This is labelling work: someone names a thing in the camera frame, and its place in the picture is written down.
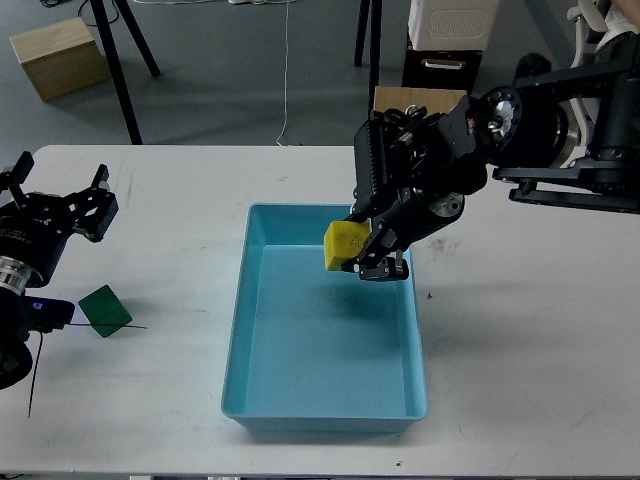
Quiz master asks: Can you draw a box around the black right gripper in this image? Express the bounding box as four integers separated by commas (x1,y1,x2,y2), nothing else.
340,187,465,282

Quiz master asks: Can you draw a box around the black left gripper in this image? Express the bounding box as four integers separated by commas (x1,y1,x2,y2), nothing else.
1,151,118,288

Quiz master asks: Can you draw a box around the yellow cube block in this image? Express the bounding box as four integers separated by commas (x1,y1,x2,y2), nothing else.
323,220,371,271

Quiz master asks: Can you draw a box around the green cube block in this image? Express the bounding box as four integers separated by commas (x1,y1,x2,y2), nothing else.
78,285,132,338

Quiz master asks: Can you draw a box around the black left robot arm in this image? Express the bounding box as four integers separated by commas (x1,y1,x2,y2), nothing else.
1,151,118,389

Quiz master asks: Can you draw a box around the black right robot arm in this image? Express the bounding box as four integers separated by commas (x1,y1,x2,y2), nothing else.
324,34,639,281

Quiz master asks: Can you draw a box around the light wooden box left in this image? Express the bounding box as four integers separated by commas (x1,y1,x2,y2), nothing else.
10,17,111,102

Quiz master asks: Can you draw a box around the wooden box behind table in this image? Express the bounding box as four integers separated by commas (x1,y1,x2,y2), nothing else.
373,86,467,114

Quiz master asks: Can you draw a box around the white appliance box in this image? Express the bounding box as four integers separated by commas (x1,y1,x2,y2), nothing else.
408,0,500,51

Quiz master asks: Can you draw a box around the black tripod legs left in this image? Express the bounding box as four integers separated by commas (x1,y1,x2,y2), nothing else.
87,0,162,147

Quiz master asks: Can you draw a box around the blue plastic tray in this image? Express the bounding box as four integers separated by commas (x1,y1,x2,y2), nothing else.
221,204,428,432

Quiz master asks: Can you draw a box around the black drawer cabinet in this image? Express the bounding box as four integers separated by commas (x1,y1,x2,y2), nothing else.
401,43,483,93

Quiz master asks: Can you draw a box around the black stand legs centre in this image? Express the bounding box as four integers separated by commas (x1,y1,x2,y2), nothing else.
353,0,382,112

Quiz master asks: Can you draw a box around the white office chair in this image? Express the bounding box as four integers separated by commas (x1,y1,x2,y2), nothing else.
524,1,611,67

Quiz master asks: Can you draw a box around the seated person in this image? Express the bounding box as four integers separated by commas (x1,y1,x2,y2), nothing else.
596,0,639,51

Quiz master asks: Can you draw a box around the white hanging cable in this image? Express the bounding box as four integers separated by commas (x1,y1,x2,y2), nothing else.
273,0,304,148

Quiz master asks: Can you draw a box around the black cable tie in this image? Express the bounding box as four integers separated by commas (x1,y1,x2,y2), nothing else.
28,323,150,418

